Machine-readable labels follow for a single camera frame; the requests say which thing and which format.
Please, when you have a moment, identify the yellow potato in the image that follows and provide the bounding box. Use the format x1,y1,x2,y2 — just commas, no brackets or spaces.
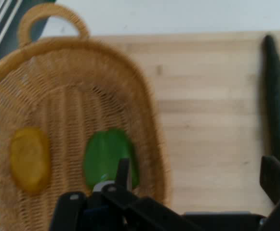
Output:
10,127,52,195

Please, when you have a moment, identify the woven wicker basket with handle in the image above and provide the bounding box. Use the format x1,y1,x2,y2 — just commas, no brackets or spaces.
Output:
0,3,173,231

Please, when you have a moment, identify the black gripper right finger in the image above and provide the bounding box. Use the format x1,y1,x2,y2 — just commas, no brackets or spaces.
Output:
259,155,280,231

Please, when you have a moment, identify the green toy bell pepper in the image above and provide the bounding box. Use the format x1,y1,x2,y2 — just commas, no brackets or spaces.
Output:
84,129,140,192

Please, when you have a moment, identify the dark green cucumber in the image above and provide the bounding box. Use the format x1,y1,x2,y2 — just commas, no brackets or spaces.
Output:
259,35,280,170

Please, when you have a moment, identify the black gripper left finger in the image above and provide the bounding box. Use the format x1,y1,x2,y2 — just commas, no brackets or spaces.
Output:
49,157,195,231

